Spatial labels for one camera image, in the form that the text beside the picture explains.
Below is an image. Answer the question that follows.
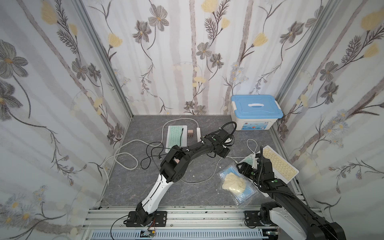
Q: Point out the white USB cable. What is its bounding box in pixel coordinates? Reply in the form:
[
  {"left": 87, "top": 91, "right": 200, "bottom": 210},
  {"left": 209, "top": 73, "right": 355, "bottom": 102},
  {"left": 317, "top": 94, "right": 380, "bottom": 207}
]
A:
[{"left": 179, "top": 155, "right": 256, "bottom": 185}]

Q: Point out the white power strip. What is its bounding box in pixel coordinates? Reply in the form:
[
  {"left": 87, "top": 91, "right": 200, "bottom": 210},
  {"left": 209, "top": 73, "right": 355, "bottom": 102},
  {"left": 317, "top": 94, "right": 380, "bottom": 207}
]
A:
[{"left": 196, "top": 127, "right": 201, "bottom": 142}]

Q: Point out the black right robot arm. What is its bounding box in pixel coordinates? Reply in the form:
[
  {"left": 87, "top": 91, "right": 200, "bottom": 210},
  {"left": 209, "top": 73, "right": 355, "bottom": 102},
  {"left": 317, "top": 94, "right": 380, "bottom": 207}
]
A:
[{"left": 236, "top": 149, "right": 346, "bottom": 240}]

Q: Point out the white ribbed cable duct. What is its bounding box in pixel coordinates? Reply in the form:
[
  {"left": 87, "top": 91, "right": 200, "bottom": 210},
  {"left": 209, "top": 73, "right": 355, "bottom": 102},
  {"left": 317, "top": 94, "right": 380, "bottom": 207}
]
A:
[{"left": 89, "top": 229, "right": 268, "bottom": 240}]

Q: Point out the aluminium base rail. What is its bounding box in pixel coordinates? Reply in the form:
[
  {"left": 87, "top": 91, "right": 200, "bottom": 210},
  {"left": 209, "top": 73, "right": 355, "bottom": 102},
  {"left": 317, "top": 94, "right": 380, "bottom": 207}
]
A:
[{"left": 78, "top": 206, "right": 293, "bottom": 240}]

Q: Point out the bag of gloves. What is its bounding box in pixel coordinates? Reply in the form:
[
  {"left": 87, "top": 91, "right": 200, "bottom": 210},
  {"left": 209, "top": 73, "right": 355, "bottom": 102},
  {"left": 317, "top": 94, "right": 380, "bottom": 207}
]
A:
[{"left": 217, "top": 164, "right": 260, "bottom": 207}]

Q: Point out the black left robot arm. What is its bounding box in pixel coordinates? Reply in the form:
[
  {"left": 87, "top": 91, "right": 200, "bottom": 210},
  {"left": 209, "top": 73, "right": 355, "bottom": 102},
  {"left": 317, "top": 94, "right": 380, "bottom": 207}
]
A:
[{"left": 124, "top": 122, "right": 237, "bottom": 227}]

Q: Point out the blue lid storage box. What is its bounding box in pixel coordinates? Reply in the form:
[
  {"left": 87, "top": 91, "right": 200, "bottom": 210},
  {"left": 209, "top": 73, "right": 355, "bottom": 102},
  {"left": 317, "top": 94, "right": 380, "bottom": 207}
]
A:
[{"left": 231, "top": 95, "right": 284, "bottom": 131}]

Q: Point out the yellow wireless keyboard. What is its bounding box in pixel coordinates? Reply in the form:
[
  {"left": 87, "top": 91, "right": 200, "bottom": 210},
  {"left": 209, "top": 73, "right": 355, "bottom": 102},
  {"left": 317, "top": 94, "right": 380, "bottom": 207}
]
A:
[{"left": 263, "top": 146, "right": 299, "bottom": 184}]

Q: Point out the green keyboard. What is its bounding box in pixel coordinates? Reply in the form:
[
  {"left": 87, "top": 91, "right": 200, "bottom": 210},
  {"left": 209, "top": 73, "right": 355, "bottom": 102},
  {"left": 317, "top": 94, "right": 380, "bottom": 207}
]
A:
[
  {"left": 240, "top": 154, "right": 257, "bottom": 169},
  {"left": 165, "top": 125, "right": 188, "bottom": 153}
]

